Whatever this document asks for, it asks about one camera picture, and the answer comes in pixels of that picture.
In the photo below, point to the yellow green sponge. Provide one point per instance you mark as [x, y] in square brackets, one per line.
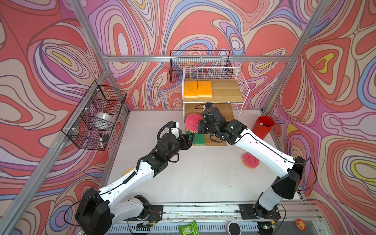
[199, 139]
[191, 137]

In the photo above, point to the black round speaker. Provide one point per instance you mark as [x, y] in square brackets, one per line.
[233, 228]

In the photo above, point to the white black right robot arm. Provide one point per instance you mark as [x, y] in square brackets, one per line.
[289, 170]

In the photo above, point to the black marker in basket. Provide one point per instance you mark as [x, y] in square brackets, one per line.
[101, 142]

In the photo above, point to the silver bowl in basket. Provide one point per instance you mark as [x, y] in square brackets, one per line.
[105, 117]

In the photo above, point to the green snack packet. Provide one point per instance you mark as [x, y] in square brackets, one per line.
[189, 229]

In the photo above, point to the pink smiley sponge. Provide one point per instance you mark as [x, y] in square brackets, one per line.
[250, 161]
[192, 122]

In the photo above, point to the red ribbed metal bucket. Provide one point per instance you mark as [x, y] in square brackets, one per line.
[263, 126]

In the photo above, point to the red round sticker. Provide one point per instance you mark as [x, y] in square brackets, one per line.
[300, 224]

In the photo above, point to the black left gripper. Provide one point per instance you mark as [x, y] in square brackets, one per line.
[184, 142]

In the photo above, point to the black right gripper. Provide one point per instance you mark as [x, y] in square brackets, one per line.
[201, 124]

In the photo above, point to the black wire basket wall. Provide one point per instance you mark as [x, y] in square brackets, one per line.
[196, 58]
[83, 130]

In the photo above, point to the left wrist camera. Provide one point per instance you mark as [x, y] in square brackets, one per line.
[175, 129]

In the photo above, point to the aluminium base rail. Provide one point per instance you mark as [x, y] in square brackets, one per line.
[212, 218]

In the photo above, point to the black wire basket left wall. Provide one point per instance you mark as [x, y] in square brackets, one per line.
[83, 130]

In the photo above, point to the black wire basket back wall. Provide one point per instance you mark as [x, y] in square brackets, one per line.
[196, 58]

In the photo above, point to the orange yellow sponge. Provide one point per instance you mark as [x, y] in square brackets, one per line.
[204, 89]
[191, 90]
[128, 171]

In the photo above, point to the white wire wooden shelf rack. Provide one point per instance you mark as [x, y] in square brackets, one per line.
[229, 89]

